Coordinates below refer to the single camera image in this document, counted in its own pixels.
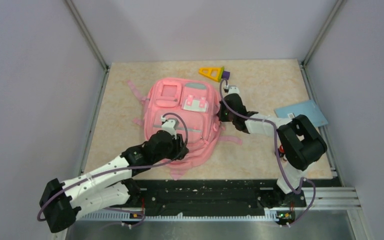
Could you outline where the pink student backpack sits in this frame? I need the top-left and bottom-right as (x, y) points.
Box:
(127, 77), (242, 180)

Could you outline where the light blue notebook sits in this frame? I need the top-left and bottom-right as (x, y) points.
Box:
(274, 99), (329, 128)

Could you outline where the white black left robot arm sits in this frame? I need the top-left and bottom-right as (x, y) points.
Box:
(36, 130), (190, 233)

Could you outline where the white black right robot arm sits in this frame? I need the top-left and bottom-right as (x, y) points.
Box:
(218, 93), (328, 206)

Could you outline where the yellow green purple toy block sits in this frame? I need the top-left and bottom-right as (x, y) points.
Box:
(198, 66), (231, 83)

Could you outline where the red black stamp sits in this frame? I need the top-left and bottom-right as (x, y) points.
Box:
(277, 145), (285, 158)

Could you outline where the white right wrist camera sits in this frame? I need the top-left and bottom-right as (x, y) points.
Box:
(223, 85), (240, 96)

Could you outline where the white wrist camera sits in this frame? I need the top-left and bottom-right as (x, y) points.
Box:
(160, 116), (179, 139)
(223, 85), (240, 96)

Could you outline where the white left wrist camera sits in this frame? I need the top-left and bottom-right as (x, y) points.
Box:
(160, 116), (179, 139)

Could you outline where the aluminium frame rail right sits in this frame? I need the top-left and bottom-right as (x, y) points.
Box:
(299, 0), (349, 186)

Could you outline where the aluminium frame rail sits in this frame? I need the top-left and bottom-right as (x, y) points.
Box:
(299, 0), (349, 186)
(51, 0), (111, 179)

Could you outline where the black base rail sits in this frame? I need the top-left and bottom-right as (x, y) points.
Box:
(123, 179), (312, 217)

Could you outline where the aluminium frame rail left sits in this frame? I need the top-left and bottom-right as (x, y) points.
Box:
(51, 0), (111, 179)

